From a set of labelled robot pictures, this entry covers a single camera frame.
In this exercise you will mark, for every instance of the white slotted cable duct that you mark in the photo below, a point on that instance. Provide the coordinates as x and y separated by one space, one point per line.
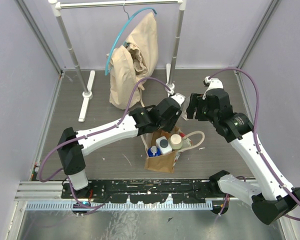
166 206

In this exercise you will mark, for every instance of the white metal clothes rack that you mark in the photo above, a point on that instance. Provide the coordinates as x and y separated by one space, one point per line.
87 93

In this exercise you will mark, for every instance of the canvas tote bag with handles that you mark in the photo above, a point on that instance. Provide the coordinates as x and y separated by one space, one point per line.
166 163

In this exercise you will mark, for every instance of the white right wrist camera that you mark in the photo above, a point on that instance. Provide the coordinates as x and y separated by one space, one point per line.
211 83

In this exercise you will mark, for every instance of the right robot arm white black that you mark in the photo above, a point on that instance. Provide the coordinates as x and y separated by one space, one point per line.
275 196

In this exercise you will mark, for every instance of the blue bottle white pump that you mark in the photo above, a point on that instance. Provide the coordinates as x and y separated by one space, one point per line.
153 151

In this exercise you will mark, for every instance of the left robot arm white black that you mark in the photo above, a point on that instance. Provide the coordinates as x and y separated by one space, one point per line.
75 145

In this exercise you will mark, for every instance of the blue clothes hanger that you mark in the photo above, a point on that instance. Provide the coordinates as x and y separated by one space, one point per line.
107 65

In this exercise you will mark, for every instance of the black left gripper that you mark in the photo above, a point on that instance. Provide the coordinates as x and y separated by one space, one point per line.
170 120

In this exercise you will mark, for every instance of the white bottle grey cap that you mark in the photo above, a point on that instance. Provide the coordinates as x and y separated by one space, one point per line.
163 145

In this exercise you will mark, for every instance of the small green led board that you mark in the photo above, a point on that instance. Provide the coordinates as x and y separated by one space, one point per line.
82 204

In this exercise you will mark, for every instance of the dark cap clear bottle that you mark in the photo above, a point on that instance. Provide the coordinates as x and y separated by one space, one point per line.
185 107

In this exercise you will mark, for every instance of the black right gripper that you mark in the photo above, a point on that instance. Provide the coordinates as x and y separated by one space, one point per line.
196 100

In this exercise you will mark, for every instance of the beige cloth garment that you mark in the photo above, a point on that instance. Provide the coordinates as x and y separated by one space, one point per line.
135 59

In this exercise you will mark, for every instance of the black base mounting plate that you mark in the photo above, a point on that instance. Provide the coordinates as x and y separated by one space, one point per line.
150 191

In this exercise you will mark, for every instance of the cream lid green jar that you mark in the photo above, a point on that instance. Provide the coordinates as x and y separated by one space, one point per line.
176 142

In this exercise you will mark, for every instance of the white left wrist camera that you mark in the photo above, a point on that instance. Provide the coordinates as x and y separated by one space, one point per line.
179 98

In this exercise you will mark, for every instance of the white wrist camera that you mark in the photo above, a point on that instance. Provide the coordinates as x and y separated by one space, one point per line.
179 98
211 83

